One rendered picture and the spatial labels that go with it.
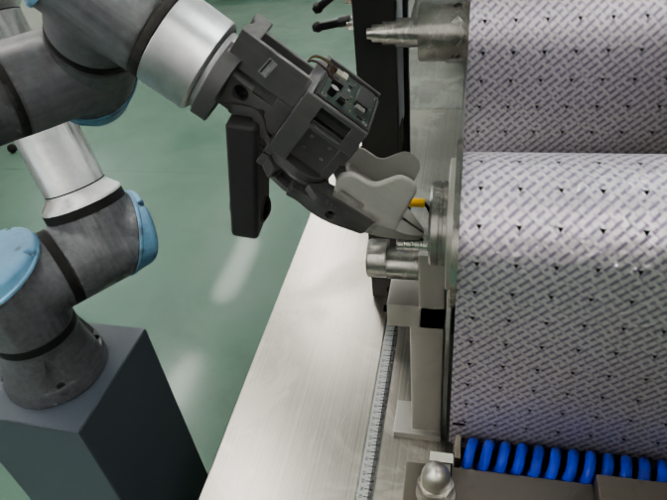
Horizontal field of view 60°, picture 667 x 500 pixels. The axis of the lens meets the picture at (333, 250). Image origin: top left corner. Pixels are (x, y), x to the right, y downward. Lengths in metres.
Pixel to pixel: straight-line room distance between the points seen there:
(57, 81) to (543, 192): 0.39
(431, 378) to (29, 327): 0.53
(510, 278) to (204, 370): 1.75
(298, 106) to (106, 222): 0.50
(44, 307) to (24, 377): 0.12
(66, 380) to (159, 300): 1.57
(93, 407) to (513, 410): 0.59
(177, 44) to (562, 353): 0.39
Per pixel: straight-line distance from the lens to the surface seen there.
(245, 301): 2.35
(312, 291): 0.98
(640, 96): 0.67
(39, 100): 0.52
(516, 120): 0.66
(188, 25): 0.43
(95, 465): 0.97
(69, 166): 0.86
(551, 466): 0.62
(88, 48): 0.48
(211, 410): 2.02
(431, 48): 0.68
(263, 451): 0.79
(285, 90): 0.43
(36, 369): 0.92
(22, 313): 0.86
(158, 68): 0.44
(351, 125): 0.41
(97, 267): 0.87
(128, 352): 0.98
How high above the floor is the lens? 1.55
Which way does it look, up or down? 38 degrees down
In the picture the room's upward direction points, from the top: 7 degrees counter-clockwise
